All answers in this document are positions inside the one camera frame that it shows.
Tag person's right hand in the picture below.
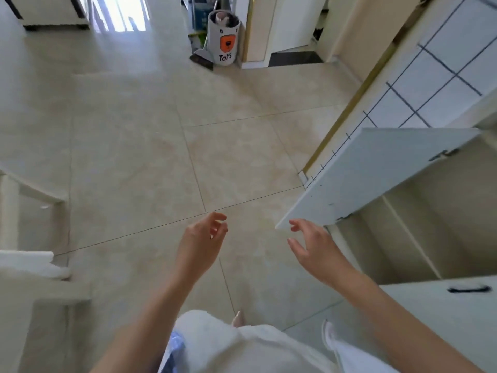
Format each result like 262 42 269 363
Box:
287 218 352 289

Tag person's left hand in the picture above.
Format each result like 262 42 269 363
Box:
177 212 229 277

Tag person's right forearm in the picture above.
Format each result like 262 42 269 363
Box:
336 272 484 373

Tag person's left forearm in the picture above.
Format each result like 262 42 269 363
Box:
89 264 208 373

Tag white shirt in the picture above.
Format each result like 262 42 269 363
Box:
157 309 339 373

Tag white trousers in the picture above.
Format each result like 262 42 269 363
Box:
321 320 401 373

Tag white shelf cabinet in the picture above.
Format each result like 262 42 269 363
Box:
326 112 497 286

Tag dark broom head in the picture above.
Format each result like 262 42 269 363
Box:
189 48 214 71

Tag metal door hinge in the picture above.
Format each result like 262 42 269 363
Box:
428 149 461 162

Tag white toy bin orange print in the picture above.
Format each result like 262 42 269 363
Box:
206 10 242 67

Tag white folded cloth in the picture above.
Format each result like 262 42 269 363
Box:
0 250 72 281

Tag white table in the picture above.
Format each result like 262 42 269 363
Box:
0 167 93 373

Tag plush toy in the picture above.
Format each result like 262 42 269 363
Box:
215 11 240 28

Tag white room door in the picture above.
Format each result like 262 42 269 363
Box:
242 0 328 69

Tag blue box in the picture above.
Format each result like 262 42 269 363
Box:
191 0 210 34

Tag white cabinet dark legs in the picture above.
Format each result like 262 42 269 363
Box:
0 0 91 31

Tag white cabinet door black handle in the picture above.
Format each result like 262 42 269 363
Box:
378 275 497 373

